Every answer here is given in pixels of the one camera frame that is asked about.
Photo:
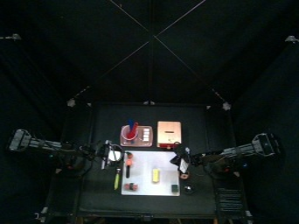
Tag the yellow egg sushi toy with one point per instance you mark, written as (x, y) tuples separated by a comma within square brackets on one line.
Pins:
[(155, 175)]

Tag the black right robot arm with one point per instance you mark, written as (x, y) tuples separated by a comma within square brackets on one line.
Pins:
[(249, 148)]

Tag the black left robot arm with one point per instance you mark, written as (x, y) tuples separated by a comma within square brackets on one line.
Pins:
[(39, 143)]

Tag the white cutting board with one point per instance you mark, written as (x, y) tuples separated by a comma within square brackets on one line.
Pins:
[(150, 163)]

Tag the red striped shrimp sushi toy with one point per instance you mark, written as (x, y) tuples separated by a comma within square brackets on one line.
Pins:
[(131, 186)]

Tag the green seaweed sushi toy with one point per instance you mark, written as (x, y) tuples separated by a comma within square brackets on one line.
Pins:
[(175, 188)]

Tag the orange toy carrot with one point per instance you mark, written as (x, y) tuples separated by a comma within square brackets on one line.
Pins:
[(129, 159)]

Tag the black toy knife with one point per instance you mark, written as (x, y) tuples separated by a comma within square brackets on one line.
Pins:
[(127, 172)]

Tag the white plastic cup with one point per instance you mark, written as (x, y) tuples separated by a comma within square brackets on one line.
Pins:
[(129, 136)]

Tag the yellow green toy knife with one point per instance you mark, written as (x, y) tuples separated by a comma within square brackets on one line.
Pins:
[(117, 178)]

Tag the wooden slot box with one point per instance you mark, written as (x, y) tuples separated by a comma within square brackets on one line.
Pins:
[(169, 132)]

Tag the pink plastic tray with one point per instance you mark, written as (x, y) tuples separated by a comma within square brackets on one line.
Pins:
[(146, 141)]

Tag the red toy spatula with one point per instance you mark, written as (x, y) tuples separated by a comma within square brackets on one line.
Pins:
[(134, 130)]

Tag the white sliced block toy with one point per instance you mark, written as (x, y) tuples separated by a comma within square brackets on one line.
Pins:
[(146, 134)]

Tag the blue toy utensil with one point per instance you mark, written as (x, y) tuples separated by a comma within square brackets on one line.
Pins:
[(130, 124)]

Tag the small black round toy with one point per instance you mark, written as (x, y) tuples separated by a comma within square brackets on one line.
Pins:
[(189, 189)]

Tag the printed label sheet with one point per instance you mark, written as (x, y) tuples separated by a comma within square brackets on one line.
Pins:
[(230, 201)]

